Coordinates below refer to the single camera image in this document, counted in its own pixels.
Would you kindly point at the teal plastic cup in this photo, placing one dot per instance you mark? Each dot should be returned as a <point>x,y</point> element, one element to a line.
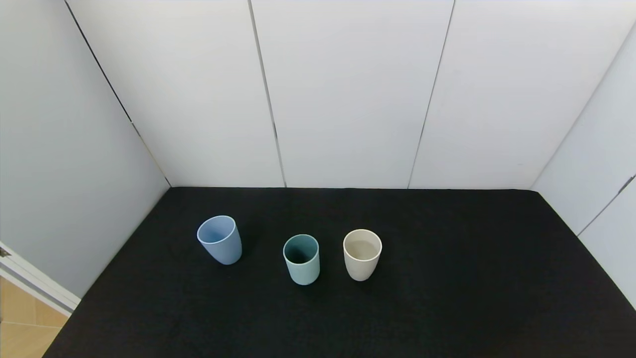
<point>302,272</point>

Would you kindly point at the cream plastic cup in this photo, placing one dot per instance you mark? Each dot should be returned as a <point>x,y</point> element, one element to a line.
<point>361,268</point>

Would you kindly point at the light blue plastic cup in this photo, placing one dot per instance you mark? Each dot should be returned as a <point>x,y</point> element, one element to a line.
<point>221,248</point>

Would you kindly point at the white floor trim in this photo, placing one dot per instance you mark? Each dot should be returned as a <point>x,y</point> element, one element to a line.
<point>35,287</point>

